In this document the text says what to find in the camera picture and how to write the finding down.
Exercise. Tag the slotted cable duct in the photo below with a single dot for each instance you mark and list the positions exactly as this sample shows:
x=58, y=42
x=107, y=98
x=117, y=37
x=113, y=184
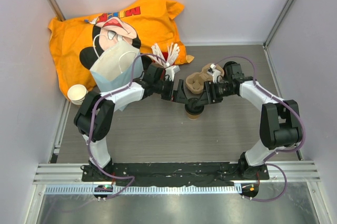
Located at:
x=101, y=189

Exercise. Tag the single paper coffee cup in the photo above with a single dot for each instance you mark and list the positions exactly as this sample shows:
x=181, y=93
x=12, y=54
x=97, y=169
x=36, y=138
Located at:
x=193, y=116

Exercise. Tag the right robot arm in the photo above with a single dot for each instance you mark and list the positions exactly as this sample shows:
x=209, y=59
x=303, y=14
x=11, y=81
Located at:
x=280, y=127

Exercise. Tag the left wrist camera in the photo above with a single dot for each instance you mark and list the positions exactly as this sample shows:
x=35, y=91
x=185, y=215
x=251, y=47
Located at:
x=170, y=72

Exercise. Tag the lower pulp cup carrier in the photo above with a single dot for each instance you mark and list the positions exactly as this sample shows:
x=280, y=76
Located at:
x=195, y=81

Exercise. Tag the orange cartoon t-shirt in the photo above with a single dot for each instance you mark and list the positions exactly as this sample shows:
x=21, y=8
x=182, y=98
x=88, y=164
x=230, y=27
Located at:
x=76, y=43

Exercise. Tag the stack of paper cups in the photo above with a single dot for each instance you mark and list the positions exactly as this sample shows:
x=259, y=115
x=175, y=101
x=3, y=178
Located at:
x=76, y=94

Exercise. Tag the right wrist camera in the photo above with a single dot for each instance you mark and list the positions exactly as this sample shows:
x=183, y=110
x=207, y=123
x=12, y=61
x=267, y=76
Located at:
x=215, y=72

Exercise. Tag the light blue paper bag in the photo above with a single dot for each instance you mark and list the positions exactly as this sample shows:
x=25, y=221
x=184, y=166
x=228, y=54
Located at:
x=116, y=66

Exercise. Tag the single black cup lid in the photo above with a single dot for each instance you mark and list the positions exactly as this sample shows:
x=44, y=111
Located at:
x=192, y=108

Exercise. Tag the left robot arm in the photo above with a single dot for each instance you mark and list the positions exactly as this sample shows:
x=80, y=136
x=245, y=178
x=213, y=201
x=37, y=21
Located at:
x=94, y=117

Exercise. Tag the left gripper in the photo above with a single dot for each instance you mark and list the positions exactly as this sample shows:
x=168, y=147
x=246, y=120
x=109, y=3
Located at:
x=181, y=97

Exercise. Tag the right aluminium frame post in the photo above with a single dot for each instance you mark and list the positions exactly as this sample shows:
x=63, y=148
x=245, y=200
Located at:
x=279, y=20

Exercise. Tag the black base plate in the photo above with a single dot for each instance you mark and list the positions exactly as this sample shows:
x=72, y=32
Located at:
x=176, y=174

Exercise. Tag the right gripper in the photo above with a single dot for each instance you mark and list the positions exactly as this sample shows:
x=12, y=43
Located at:
x=209, y=96

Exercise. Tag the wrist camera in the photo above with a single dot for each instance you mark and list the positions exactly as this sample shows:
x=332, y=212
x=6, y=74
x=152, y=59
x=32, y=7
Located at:
x=215, y=72
x=170, y=72

